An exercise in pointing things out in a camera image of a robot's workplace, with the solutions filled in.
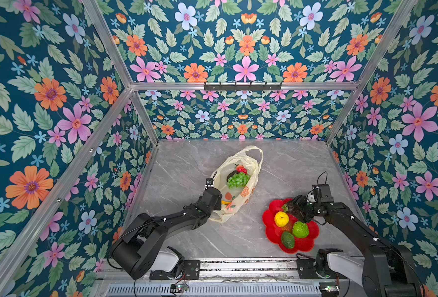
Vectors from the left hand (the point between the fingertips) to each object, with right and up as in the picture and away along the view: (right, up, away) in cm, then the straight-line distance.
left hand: (219, 195), depth 91 cm
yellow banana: (+3, -4, -1) cm, 5 cm away
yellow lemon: (+29, -9, -9) cm, 32 cm away
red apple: (+11, +13, +10) cm, 20 cm away
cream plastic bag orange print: (+7, -3, 0) cm, 8 cm away
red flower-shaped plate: (+26, -15, -9) cm, 31 cm away
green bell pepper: (+36, -12, -13) cm, 40 cm away
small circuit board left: (-14, -32, -21) cm, 40 cm away
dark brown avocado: (+6, +10, +5) cm, 13 cm away
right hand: (+35, -3, -5) cm, 36 cm away
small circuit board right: (+44, -32, -21) cm, 59 cm away
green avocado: (+30, -16, -15) cm, 37 cm away
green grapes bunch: (+10, +7, +1) cm, 12 cm away
